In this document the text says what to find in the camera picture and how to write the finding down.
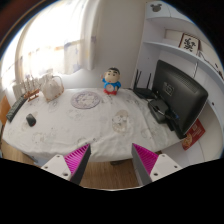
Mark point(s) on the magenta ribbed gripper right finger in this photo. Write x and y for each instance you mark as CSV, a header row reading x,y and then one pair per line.
x,y
150,167

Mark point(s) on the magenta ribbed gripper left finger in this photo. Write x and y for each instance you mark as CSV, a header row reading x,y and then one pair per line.
x,y
70,167

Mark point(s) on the black computer mouse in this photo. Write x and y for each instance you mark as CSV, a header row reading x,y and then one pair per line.
x,y
31,120

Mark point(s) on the black computer monitor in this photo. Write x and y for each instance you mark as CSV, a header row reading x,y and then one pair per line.
x,y
184,97

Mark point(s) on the white patterned tablecloth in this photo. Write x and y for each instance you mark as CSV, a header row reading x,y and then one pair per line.
x,y
110,128

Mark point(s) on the red printed card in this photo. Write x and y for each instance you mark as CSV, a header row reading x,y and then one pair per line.
x,y
193,135

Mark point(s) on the black flat box device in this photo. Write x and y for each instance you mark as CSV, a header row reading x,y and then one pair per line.
x,y
159,110

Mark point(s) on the round purple patterned mat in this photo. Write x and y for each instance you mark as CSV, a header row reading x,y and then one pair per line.
x,y
85,100

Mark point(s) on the black wifi router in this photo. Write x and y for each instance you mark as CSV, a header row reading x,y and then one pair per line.
x,y
142,92

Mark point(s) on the black keyboard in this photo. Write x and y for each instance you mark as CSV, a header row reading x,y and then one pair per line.
x,y
15,108

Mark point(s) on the wooden rack with items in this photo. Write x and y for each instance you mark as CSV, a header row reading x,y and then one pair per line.
x,y
31,88

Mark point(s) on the cartoon boy figurine clock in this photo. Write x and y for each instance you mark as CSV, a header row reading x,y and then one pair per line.
x,y
111,81

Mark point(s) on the framed calligraphy picture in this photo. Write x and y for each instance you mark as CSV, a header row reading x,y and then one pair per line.
x,y
189,43

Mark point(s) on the white sheer curtain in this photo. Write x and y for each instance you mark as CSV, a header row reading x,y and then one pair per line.
x,y
60,38

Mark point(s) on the white wall shelf unit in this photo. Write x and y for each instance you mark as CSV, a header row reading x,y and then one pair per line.
x,y
162,32

